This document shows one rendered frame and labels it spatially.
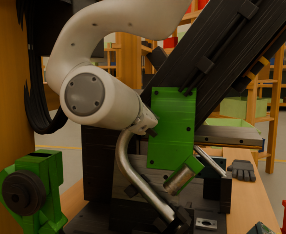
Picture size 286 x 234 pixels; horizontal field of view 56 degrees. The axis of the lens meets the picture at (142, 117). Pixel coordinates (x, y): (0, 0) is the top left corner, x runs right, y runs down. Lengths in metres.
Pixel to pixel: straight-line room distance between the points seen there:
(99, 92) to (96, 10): 0.11
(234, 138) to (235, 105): 2.73
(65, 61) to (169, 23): 0.17
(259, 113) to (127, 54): 2.44
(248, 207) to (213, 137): 0.26
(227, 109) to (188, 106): 2.93
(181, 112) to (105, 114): 0.35
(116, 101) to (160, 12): 0.13
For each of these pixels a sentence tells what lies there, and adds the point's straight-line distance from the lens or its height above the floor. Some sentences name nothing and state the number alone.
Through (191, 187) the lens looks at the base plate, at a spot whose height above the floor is 0.90.
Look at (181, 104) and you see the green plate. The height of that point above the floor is 1.23.
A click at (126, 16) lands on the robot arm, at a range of 0.37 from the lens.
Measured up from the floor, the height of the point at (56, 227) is 1.05.
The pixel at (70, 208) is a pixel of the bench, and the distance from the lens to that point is 0.94.
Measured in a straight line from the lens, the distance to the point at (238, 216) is 0.88.
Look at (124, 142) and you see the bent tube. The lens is 0.68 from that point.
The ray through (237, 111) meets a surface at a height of 0.81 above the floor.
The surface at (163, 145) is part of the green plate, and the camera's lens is 0.69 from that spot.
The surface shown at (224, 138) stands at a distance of 0.79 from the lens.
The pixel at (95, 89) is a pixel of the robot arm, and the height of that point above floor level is 1.29.
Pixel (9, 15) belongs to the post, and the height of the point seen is 1.43.
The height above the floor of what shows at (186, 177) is 1.07.
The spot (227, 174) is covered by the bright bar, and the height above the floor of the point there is 1.01.
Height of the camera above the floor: 1.32
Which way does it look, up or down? 10 degrees down
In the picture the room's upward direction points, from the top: straight up
